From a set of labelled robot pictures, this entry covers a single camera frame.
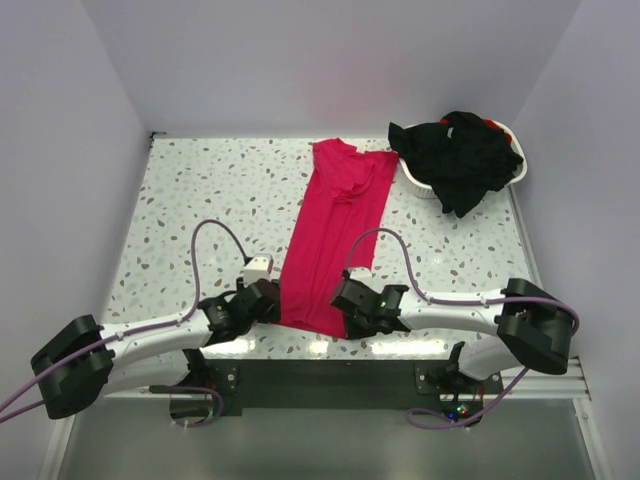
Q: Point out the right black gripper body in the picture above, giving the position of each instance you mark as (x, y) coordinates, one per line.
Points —
(358, 327)

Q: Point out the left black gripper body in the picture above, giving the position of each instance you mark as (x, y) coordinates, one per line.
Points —
(272, 315)

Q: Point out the pink t shirt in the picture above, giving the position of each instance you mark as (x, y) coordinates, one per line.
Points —
(345, 197)

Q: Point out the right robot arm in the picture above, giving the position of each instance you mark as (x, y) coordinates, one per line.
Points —
(520, 325)

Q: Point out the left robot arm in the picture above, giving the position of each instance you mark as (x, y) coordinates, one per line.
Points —
(86, 360)

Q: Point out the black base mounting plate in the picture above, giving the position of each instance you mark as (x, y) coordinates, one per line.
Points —
(229, 387)

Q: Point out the white laundry basket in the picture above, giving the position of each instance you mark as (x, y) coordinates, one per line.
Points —
(424, 191)

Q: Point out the black t shirt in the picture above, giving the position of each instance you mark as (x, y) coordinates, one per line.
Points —
(462, 169)

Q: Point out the red garment in basket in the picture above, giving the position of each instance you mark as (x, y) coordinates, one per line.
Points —
(488, 122)

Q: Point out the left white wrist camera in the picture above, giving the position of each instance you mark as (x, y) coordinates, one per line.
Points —
(258, 268)

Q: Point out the aluminium frame rail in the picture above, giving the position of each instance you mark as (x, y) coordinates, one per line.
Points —
(570, 386)

